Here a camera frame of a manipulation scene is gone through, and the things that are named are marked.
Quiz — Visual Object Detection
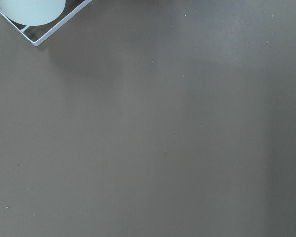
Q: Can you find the white cup rack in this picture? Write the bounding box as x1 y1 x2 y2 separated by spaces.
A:
0 0 91 47

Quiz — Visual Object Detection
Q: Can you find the pale green cup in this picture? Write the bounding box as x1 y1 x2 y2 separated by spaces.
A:
0 0 66 26

